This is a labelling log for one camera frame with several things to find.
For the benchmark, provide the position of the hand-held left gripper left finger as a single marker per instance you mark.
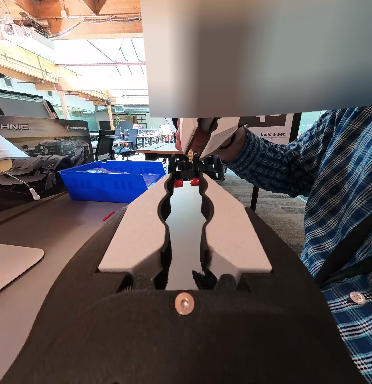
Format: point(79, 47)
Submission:
point(135, 234)

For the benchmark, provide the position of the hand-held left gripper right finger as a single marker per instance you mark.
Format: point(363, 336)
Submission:
point(237, 237)

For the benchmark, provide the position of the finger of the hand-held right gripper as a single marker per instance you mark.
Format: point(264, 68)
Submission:
point(187, 132)
point(225, 132)

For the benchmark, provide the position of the small tan lego gear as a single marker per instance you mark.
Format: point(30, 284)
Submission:
point(190, 155)

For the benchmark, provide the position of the black lego frame red pins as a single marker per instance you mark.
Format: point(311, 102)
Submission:
point(183, 166)

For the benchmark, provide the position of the person's right forearm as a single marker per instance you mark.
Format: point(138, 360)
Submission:
point(279, 168)

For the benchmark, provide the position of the thin red lego axle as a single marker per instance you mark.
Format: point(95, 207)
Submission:
point(108, 215)

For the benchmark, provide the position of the person's right hand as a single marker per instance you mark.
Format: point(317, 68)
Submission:
point(237, 147)

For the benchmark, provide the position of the wooden office desk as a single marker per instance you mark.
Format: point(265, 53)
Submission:
point(157, 147)

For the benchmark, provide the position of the black office chair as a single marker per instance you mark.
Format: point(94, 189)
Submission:
point(217, 172)
point(105, 141)
point(132, 138)

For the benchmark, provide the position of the printed marker sign on stand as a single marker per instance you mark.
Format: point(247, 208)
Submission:
point(273, 132)

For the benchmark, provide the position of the heap of clear plastic bags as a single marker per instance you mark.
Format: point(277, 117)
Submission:
point(150, 180)

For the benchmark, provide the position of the blue plastic bin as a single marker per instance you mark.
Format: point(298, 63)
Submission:
point(99, 186)

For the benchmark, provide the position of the black car print box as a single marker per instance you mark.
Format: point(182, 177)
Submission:
point(54, 156)

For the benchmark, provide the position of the white book stand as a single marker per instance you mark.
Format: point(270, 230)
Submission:
point(15, 264)

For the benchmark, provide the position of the person's plaid shirt torso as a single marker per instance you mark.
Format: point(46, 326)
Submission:
point(348, 300)

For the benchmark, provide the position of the white instruction booklet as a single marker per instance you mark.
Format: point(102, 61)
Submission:
point(6, 147)

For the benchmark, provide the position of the large grey framed panel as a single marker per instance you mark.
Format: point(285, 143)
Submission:
point(21, 105)

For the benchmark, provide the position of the white ceiling projector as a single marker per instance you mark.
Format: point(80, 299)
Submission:
point(33, 34)

